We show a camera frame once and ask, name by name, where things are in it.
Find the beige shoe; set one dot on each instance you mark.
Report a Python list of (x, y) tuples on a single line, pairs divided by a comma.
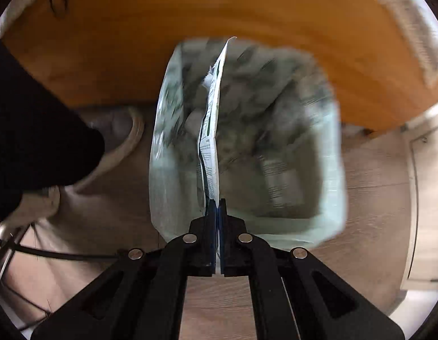
[(127, 148)]

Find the wooden bed frame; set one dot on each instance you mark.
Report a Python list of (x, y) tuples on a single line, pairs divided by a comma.
[(134, 42)]

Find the person's dark trouser leg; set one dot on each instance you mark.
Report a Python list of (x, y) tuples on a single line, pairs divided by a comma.
[(34, 131)]

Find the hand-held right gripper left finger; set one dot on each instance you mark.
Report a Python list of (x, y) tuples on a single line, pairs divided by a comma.
[(212, 226)]

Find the green printed plastic bag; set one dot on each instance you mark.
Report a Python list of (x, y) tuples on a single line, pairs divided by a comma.
[(275, 148)]

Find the grey checked lace-trimmed blanket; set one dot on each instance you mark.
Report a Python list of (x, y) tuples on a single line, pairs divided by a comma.
[(410, 17)]

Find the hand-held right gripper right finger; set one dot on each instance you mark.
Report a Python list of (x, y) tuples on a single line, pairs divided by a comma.
[(221, 226)]

